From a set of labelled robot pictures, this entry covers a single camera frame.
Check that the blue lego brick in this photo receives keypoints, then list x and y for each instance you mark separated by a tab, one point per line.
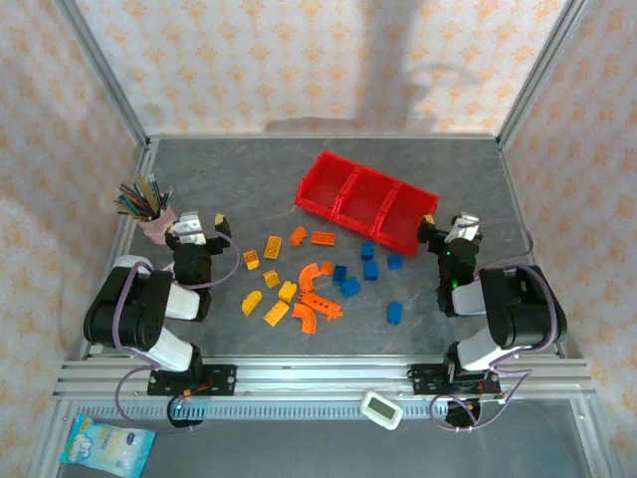
351	287
394	262
370	270
394	312
368	250
340	275

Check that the orange lego brick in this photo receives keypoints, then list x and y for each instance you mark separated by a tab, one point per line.
298	236
327	269

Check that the orange lego plate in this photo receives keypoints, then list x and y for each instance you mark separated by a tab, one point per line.
323	238

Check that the orange lego beam with holes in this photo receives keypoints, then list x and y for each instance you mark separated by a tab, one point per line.
321	304

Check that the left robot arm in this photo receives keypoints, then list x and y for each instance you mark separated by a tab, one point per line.
149	323

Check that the pink cup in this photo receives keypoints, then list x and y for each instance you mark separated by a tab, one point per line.
156	229

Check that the bundle of coloured pencils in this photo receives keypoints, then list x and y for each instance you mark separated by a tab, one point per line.
142	199

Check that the yellow curved slope lego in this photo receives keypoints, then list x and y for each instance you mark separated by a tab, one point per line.
251	302

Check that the yellow flat lego plate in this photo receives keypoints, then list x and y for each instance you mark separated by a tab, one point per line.
276	313

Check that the white digital timer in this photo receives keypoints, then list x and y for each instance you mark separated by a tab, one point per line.
381	409

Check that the blue snack packet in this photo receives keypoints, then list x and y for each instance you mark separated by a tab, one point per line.
107	445

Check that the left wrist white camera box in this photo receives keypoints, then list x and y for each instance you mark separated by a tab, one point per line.
189	229

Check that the aluminium table side rail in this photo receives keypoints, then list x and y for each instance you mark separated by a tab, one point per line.
124	224
527	229

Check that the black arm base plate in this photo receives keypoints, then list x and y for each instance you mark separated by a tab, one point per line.
428	379
219	381

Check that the aluminium mounting rail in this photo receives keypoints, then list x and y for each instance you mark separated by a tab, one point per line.
323	376

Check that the aluminium frame post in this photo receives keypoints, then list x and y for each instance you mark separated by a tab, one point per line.
104	74
540	74

